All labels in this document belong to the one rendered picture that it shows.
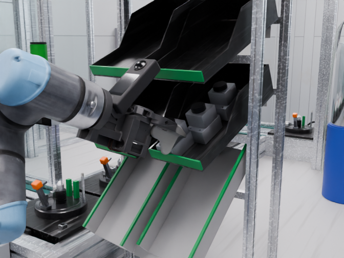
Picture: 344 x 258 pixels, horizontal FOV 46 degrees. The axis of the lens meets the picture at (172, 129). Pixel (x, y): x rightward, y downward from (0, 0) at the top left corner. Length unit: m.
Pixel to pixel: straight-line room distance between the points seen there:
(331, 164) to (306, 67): 3.27
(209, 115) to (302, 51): 4.02
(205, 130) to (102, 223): 0.34
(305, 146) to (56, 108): 1.56
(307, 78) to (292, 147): 2.77
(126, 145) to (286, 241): 0.70
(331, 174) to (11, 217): 1.19
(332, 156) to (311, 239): 0.37
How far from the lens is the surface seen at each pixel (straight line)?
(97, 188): 1.29
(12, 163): 0.58
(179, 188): 0.89
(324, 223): 1.38
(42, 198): 1.10
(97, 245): 1.04
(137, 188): 0.95
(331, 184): 1.54
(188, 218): 0.86
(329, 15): 1.81
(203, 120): 0.78
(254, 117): 0.80
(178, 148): 0.77
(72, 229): 1.04
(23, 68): 0.54
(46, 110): 0.58
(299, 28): 4.83
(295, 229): 1.31
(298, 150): 2.00
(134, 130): 0.66
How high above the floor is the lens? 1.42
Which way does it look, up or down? 12 degrees down
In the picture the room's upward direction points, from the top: straight up
